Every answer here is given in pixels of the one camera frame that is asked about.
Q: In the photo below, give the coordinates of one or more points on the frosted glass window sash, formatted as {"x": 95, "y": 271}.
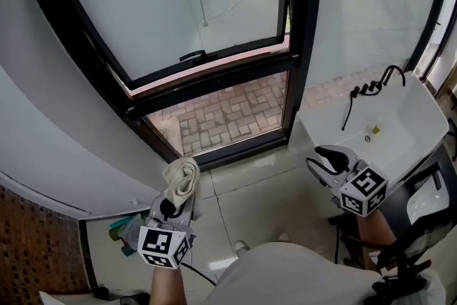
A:
{"x": 160, "y": 10}

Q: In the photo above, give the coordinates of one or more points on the black sink cabinet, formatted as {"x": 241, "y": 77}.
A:
{"x": 403, "y": 196}

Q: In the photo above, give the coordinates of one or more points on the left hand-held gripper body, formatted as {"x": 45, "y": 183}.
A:
{"x": 160, "y": 246}

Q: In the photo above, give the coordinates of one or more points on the person's right forearm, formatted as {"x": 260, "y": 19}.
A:
{"x": 375, "y": 230}

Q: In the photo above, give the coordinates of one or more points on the small yellow cup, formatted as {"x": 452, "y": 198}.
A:
{"x": 375, "y": 129}

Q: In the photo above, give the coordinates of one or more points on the white sink basin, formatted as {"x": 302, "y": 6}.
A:
{"x": 392, "y": 114}

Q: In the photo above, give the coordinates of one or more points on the black faucet knob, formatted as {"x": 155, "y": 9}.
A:
{"x": 373, "y": 85}

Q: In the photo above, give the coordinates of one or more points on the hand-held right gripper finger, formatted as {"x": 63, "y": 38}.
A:
{"x": 337, "y": 157}
{"x": 319, "y": 175}

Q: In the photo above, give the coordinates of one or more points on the black framed window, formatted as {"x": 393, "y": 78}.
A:
{"x": 303, "y": 28}

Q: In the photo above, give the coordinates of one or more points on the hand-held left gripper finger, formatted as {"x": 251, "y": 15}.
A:
{"x": 162, "y": 209}
{"x": 188, "y": 210}

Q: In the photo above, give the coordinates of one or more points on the beige cleaning cloth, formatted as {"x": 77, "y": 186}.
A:
{"x": 182, "y": 178}

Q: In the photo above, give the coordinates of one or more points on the green cleaning bottles pile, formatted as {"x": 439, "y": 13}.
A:
{"x": 125, "y": 232}

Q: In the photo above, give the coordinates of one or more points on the person's white shirt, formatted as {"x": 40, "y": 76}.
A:
{"x": 285, "y": 275}

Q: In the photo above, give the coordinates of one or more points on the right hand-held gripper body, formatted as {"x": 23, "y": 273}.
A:
{"x": 362, "y": 193}

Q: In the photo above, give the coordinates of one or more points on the person's white shoe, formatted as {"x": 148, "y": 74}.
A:
{"x": 241, "y": 247}
{"x": 283, "y": 236}

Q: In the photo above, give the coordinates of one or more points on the person's left forearm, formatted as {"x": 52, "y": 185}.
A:
{"x": 166, "y": 287}

